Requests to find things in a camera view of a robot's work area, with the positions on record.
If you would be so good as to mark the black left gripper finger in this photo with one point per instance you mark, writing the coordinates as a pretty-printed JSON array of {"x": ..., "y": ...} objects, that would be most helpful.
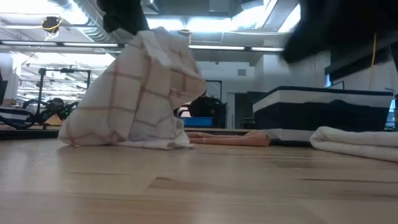
[
  {"x": 114, "y": 24},
  {"x": 135, "y": 25}
]

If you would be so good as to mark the grey wall vent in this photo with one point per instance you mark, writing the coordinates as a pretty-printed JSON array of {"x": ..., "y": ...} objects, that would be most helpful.
[{"x": 242, "y": 72}]

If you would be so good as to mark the blue plastic crate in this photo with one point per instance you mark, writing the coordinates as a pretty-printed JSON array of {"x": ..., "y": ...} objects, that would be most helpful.
[{"x": 199, "y": 122}]

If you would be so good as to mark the white towel red checks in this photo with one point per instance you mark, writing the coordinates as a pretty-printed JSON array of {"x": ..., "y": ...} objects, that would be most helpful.
[{"x": 124, "y": 93}]

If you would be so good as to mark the black background gantry frame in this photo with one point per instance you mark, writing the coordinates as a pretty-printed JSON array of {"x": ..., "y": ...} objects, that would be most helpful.
[
  {"x": 214, "y": 81},
  {"x": 40, "y": 87}
]

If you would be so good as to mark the long ceiling light bar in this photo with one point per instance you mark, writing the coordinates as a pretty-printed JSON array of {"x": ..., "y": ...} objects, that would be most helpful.
[{"x": 217, "y": 47}]

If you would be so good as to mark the black background robot arm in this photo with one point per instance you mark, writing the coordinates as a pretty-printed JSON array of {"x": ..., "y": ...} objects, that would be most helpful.
[{"x": 56, "y": 105}]

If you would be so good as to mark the white towel beige stripes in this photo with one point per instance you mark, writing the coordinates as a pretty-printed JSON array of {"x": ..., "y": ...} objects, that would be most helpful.
[{"x": 357, "y": 141}]

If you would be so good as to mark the person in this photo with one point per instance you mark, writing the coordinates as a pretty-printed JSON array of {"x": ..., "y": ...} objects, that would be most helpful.
[{"x": 202, "y": 107}]

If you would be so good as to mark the round black ceiling device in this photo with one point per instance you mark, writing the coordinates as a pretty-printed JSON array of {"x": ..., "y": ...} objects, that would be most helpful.
[{"x": 51, "y": 24}]

